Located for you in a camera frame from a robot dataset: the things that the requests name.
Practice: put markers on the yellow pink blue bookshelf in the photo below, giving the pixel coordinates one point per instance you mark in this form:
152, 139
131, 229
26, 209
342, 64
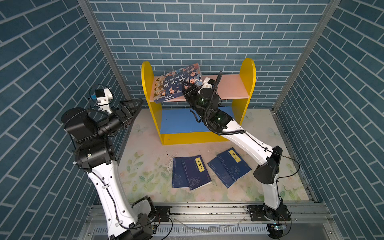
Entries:
179, 126

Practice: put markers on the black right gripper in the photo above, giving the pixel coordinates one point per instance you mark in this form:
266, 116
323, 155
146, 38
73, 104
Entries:
190, 92

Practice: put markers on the colourful illustrated history book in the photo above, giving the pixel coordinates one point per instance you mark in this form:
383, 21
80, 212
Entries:
169, 86

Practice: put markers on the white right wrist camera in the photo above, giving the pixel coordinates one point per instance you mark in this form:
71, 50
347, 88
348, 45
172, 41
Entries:
208, 83

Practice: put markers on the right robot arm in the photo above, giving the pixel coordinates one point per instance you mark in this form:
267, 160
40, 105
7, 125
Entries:
268, 158

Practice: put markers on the navy book yellow label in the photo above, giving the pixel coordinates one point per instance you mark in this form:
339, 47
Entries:
234, 164
196, 172

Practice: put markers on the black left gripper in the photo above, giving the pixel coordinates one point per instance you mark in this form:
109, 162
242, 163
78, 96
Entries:
131, 119

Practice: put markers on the navy book under right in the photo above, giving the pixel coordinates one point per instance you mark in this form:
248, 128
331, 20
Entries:
221, 172

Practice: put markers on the aluminium frame rail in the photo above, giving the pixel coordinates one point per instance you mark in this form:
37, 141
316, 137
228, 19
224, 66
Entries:
232, 220

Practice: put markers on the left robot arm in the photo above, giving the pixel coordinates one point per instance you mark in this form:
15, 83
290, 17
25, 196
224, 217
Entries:
95, 155

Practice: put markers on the navy book leftmost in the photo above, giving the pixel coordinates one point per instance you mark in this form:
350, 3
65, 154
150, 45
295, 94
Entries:
179, 179

